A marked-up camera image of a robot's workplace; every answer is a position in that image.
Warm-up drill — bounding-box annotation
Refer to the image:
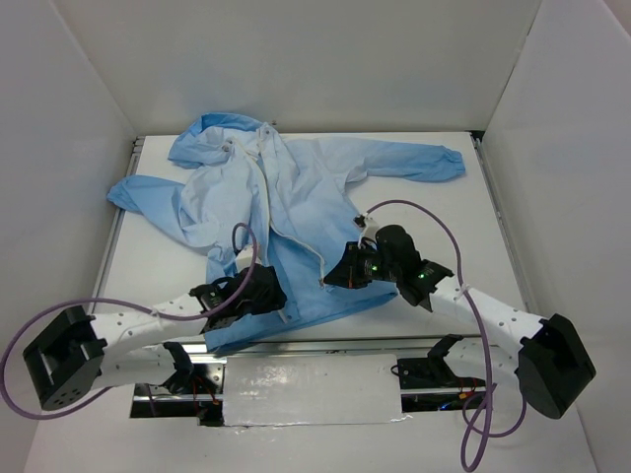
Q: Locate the light blue hooded jacket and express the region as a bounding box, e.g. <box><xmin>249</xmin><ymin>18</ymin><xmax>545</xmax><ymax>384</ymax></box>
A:
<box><xmin>107</xmin><ymin>113</ymin><xmax>465</xmax><ymax>350</ymax></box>

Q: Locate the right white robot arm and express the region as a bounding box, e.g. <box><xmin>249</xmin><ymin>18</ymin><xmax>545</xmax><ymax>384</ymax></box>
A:
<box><xmin>323</xmin><ymin>225</ymin><xmax>596</xmax><ymax>419</ymax></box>

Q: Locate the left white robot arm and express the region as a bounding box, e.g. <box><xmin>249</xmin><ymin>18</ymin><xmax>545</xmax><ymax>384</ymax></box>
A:
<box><xmin>23</xmin><ymin>264</ymin><xmax>287</xmax><ymax>411</ymax></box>

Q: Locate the white foam block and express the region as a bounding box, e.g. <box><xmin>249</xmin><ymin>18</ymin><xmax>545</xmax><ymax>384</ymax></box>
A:
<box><xmin>223</xmin><ymin>354</ymin><xmax>402</xmax><ymax>427</ymax></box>

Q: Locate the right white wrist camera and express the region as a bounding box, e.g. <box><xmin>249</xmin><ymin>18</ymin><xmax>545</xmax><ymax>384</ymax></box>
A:
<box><xmin>353</xmin><ymin>214</ymin><xmax>380</xmax><ymax>243</ymax></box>

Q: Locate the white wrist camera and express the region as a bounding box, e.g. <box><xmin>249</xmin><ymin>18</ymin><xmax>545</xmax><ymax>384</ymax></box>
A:
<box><xmin>235</xmin><ymin>246</ymin><xmax>256</xmax><ymax>273</ymax></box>
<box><xmin>353</xmin><ymin>214</ymin><xmax>380</xmax><ymax>243</ymax></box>

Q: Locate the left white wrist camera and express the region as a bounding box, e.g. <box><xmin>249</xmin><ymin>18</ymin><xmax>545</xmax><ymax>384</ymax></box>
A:
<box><xmin>235</xmin><ymin>246</ymin><xmax>256</xmax><ymax>273</ymax></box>

